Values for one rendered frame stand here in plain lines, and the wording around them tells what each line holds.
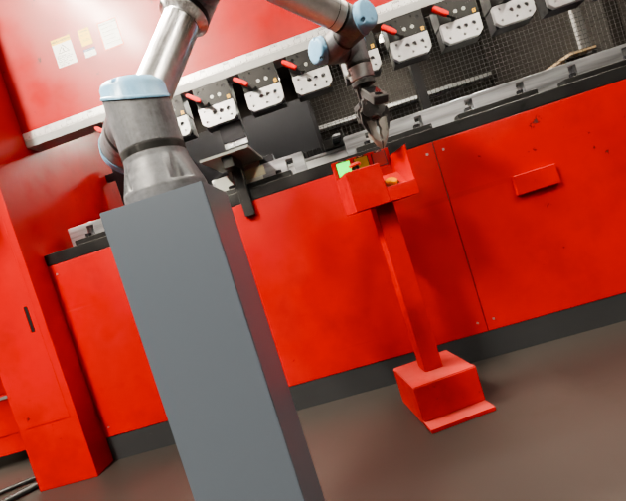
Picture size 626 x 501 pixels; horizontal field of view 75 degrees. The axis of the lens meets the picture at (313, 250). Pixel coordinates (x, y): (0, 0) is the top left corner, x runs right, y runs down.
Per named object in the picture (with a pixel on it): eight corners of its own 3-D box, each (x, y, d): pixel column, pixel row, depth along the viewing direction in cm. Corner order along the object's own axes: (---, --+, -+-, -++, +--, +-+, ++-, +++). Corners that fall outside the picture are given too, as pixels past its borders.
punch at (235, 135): (225, 149, 169) (218, 126, 169) (226, 150, 171) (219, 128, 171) (247, 141, 168) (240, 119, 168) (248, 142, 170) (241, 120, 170)
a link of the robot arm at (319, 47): (323, 22, 110) (353, 22, 115) (302, 45, 119) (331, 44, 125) (333, 51, 110) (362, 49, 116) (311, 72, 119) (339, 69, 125)
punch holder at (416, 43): (395, 63, 158) (383, 21, 158) (392, 71, 167) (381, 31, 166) (433, 49, 157) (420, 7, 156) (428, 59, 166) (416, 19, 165)
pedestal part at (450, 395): (432, 434, 115) (419, 394, 114) (402, 402, 140) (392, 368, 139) (496, 410, 117) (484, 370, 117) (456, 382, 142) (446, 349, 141)
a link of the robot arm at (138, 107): (123, 142, 67) (97, 63, 67) (114, 167, 79) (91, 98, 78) (193, 133, 74) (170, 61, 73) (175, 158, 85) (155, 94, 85)
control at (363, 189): (357, 212, 120) (339, 152, 119) (346, 216, 136) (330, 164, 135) (419, 192, 122) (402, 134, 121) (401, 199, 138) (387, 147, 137)
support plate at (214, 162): (200, 163, 143) (199, 160, 143) (222, 173, 169) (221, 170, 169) (248, 146, 141) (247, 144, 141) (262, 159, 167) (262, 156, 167)
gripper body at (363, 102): (380, 119, 132) (370, 83, 131) (389, 113, 124) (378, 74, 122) (358, 126, 132) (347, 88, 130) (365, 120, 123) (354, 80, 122)
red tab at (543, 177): (519, 195, 146) (513, 176, 146) (516, 195, 148) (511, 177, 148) (560, 182, 145) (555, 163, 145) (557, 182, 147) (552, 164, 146)
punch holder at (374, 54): (346, 80, 160) (333, 39, 160) (346, 86, 169) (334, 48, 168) (383, 67, 159) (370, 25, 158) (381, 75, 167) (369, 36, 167)
